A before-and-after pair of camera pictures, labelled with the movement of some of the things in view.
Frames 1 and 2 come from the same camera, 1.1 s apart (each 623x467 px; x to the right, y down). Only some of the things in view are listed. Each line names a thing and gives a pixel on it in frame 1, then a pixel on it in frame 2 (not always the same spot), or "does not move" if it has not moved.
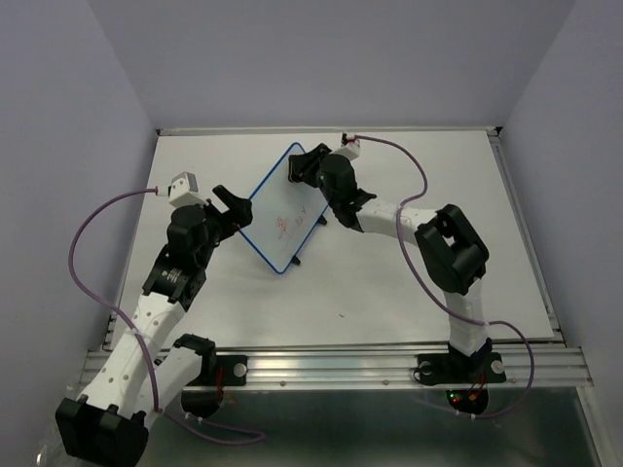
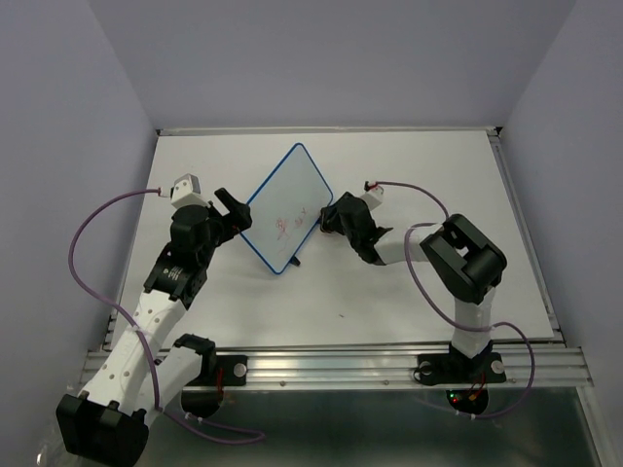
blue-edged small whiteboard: x=284 y=214 does not move
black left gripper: x=236 y=218 does not move
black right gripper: x=304 y=164 -> x=330 y=215
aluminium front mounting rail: x=527 y=366 does not move
